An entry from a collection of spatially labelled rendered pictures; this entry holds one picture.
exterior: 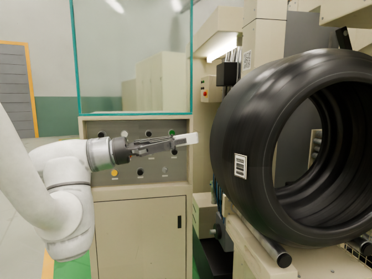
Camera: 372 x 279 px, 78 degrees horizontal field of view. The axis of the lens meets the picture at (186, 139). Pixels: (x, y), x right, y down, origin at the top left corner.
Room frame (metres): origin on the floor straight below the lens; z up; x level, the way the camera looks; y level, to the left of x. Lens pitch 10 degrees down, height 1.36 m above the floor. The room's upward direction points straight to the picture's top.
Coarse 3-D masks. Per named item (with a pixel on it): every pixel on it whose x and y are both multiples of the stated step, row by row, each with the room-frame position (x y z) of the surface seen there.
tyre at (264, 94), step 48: (336, 48) 0.66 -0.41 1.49; (240, 96) 0.66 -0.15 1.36; (288, 96) 0.57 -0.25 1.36; (336, 96) 0.89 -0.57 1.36; (240, 144) 0.58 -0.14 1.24; (336, 144) 0.92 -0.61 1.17; (240, 192) 0.58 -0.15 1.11; (288, 192) 0.89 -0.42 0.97; (336, 192) 0.84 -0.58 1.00; (288, 240) 0.59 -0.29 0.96; (336, 240) 0.60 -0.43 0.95
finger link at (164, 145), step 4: (168, 140) 0.61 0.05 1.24; (172, 140) 0.60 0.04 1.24; (148, 144) 0.59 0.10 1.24; (152, 144) 0.58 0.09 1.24; (156, 144) 0.59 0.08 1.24; (160, 144) 0.59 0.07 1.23; (164, 144) 0.60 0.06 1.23; (168, 144) 0.60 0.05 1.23; (172, 144) 0.60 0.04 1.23; (140, 148) 0.56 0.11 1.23; (144, 148) 0.57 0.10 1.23; (148, 148) 0.58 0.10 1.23; (152, 148) 0.58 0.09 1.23; (156, 148) 0.59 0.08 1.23; (160, 148) 0.59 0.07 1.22; (164, 148) 0.59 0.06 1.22; (168, 148) 0.60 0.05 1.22; (172, 148) 0.60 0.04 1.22; (148, 152) 0.58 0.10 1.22; (152, 152) 0.58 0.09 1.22; (156, 152) 0.59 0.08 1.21; (140, 156) 0.56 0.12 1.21
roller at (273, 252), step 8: (240, 216) 0.83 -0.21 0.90; (248, 224) 0.76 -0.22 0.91; (256, 232) 0.70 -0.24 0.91; (264, 240) 0.66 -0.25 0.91; (272, 240) 0.64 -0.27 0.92; (272, 248) 0.61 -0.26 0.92; (280, 248) 0.60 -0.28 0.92; (272, 256) 0.60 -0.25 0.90; (280, 256) 0.58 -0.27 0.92; (288, 256) 0.58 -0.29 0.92; (280, 264) 0.57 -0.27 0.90; (288, 264) 0.58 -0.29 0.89
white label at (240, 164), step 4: (236, 156) 0.57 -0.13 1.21; (240, 156) 0.56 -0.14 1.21; (244, 156) 0.55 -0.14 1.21; (236, 160) 0.57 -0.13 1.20; (240, 160) 0.56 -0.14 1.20; (244, 160) 0.55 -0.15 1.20; (236, 164) 0.57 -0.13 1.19; (240, 164) 0.56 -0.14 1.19; (244, 164) 0.55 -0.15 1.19; (236, 168) 0.57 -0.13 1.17; (240, 168) 0.56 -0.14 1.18; (244, 168) 0.55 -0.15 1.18; (236, 172) 0.57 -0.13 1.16; (240, 172) 0.56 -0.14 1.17; (244, 172) 0.55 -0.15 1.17; (240, 176) 0.56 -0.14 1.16; (244, 176) 0.55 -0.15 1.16
